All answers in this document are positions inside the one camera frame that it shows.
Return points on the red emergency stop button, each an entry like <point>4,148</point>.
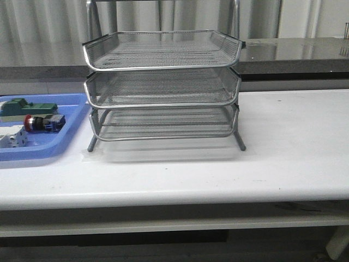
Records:
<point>49,123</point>

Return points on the grey stone counter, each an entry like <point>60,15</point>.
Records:
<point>261,59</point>

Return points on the silver metal rack frame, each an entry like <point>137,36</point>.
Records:
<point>165,84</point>

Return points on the green electrical component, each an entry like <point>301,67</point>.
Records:
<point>16,109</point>

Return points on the blue plastic tray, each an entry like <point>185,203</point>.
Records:
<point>44,145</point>

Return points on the white table leg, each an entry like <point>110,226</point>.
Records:
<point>338,242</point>

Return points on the white circuit breaker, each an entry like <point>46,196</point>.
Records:
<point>13,136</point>

